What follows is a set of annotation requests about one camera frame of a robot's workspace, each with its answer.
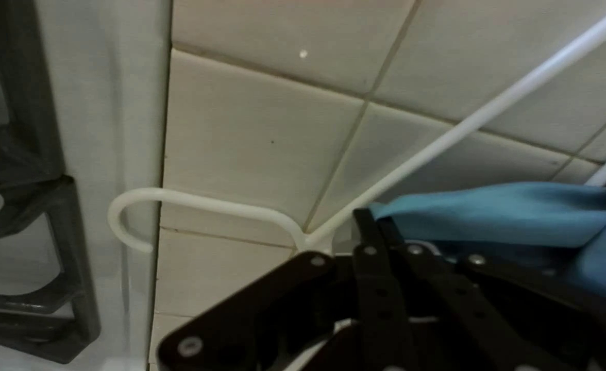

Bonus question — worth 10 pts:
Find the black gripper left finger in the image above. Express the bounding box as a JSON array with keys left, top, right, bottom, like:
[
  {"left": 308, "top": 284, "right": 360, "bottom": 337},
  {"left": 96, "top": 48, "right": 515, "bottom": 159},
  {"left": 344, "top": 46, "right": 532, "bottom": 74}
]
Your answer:
[{"left": 157, "top": 207, "right": 393, "bottom": 371}]

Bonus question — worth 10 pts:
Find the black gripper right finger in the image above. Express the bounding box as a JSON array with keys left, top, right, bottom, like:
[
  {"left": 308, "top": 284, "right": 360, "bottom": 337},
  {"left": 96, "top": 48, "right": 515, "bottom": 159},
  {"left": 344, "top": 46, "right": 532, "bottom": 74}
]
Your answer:
[{"left": 384, "top": 240, "right": 606, "bottom": 371}]

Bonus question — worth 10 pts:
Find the blue cloth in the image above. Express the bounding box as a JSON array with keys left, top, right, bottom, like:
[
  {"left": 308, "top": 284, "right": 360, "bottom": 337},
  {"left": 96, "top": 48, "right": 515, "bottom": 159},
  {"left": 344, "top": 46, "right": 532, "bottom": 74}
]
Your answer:
[{"left": 370, "top": 178, "right": 606, "bottom": 311}]

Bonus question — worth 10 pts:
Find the white gas stove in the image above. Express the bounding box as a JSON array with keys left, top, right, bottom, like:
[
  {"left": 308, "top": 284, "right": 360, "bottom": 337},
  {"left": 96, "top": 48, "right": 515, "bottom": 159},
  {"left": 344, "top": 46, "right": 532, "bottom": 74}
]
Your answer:
[{"left": 0, "top": 0, "right": 176, "bottom": 371}]

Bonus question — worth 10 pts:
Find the black stove burner grate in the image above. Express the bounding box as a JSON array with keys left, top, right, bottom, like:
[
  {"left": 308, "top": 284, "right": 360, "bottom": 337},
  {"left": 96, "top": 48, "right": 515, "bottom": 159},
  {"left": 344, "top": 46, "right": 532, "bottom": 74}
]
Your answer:
[{"left": 0, "top": 0, "right": 104, "bottom": 367}]

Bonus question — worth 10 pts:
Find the white wire coat hanger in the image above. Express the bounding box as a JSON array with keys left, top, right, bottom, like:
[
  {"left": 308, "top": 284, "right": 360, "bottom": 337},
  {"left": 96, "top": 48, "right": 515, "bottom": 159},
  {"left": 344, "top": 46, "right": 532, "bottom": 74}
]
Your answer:
[{"left": 107, "top": 0, "right": 606, "bottom": 257}]

